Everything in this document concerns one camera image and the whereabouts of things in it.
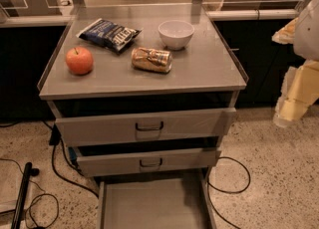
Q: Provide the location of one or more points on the grey drawer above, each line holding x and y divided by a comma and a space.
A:
172, 200
141, 162
126, 128

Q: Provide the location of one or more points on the black pole on floor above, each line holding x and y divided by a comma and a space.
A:
28, 171

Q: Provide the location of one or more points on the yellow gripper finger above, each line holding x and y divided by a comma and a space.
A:
299, 91
286, 34

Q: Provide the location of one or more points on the blue chip bag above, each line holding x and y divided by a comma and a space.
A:
108, 34

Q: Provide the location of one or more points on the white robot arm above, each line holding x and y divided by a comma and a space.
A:
306, 40

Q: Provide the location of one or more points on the orange soda can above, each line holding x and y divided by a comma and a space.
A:
153, 60

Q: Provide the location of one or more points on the top grey drawer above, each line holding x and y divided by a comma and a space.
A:
126, 128

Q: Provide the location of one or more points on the middle grey drawer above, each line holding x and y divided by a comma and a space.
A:
141, 162

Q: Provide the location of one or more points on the red apple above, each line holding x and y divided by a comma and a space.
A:
79, 61

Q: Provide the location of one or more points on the bottom grey drawer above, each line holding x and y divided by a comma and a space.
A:
172, 200

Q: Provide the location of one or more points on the white bowl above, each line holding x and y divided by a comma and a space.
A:
175, 34

